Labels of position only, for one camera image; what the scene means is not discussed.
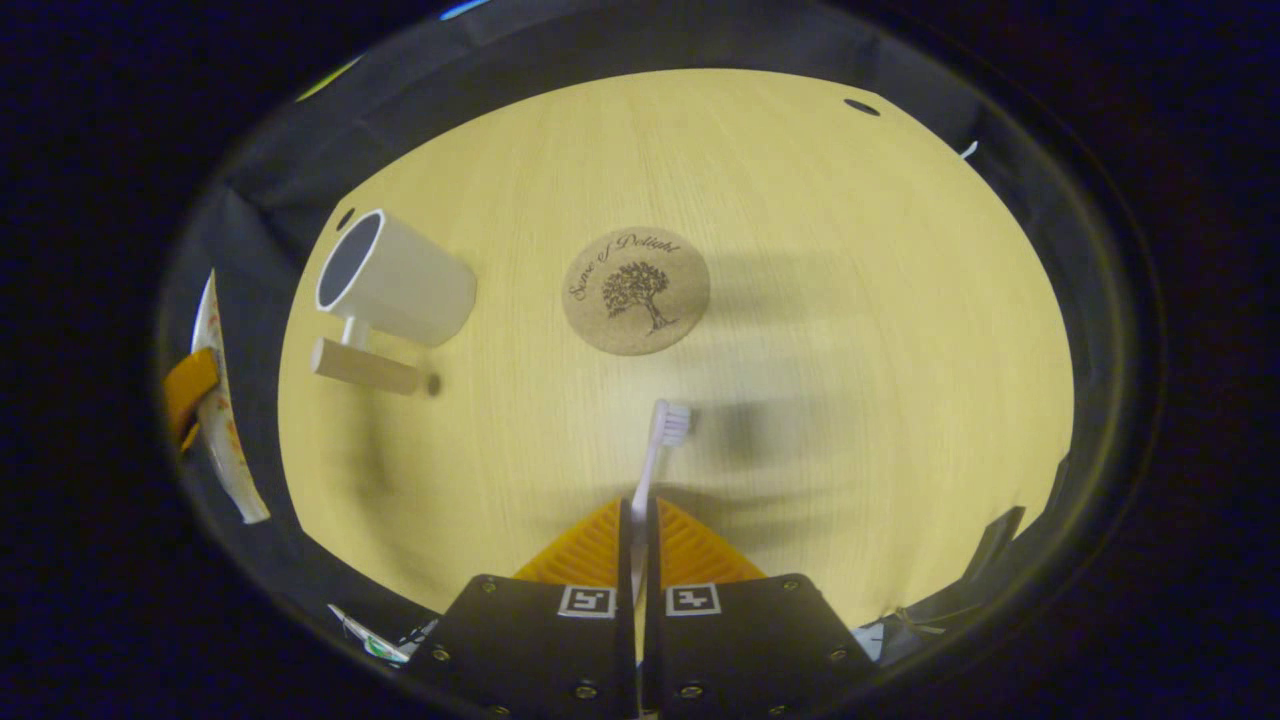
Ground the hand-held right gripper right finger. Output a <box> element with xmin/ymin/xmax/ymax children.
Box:
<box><xmin>645</xmin><ymin>497</ymin><xmax>881</xmax><ymax>720</ymax></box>

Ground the light wooden desktop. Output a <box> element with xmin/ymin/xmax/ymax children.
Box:
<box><xmin>277</xmin><ymin>68</ymin><xmax>1076</xmax><ymax>661</ymax></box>

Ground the grey box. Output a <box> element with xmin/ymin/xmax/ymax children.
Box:
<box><xmin>858</xmin><ymin>618</ymin><xmax>946</xmax><ymax>663</ymax></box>

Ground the round cork coaster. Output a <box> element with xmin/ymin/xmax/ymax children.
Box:
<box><xmin>561</xmin><ymin>226</ymin><xmax>712</xmax><ymax>357</ymax></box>

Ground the white toothbrush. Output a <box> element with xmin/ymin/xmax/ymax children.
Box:
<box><xmin>630</xmin><ymin>399</ymin><xmax>693</xmax><ymax>601</ymax></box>

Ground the white cup with wooden handle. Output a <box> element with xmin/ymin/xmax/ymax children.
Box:
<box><xmin>310</xmin><ymin>208</ymin><xmax>478</xmax><ymax>396</ymax></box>

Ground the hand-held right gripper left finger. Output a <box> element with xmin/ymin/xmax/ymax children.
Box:
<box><xmin>405</xmin><ymin>498</ymin><xmax>641</xmax><ymax>720</ymax></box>

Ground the white toothpaste tube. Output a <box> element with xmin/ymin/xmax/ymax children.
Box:
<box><xmin>190</xmin><ymin>270</ymin><xmax>271</xmax><ymax>525</ymax></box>

